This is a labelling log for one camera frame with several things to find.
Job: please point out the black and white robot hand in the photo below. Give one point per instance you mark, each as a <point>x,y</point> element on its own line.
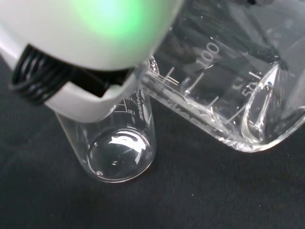
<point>78,35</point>

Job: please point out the black bench cloth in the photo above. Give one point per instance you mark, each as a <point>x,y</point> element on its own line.
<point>195,193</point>

